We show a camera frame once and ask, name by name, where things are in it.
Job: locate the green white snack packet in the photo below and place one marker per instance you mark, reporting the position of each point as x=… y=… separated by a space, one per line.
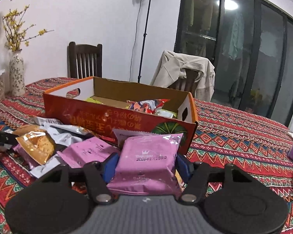
x=124 y=104

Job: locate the beige jacket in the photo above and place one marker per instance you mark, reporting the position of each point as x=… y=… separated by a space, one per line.
x=172 y=66

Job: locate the yellow flower branches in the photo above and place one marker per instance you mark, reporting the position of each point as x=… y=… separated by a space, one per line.
x=16 y=32

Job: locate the dark wooden chair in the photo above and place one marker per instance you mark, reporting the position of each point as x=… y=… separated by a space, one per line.
x=84 y=60

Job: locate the black framed glass doors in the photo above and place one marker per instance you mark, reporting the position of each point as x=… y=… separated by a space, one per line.
x=250 y=44

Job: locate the orange cracker packet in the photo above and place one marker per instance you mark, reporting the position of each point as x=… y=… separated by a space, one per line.
x=36 y=142

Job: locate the chair with beige jacket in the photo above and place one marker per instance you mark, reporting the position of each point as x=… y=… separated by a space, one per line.
x=188 y=83

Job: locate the purple snack packet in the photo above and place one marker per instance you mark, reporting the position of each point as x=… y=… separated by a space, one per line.
x=94 y=149
x=147 y=166

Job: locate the orange cardboard box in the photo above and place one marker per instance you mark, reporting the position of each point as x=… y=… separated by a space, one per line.
x=67 y=104

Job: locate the floral ceramic vase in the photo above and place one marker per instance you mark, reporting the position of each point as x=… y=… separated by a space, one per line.
x=16 y=74

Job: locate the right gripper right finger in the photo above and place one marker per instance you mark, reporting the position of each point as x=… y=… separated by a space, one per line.
x=197 y=176

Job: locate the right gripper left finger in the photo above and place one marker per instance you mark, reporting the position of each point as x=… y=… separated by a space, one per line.
x=96 y=175

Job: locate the patterned red tablecloth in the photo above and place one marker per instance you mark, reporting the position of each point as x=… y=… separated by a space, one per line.
x=224 y=135

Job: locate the red orange snack bag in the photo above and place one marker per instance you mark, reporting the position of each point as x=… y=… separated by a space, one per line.
x=147 y=106

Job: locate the silver snack packet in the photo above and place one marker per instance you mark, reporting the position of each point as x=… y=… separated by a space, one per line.
x=63 y=134

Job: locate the studio light on stand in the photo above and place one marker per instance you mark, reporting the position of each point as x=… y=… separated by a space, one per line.
x=139 y=42

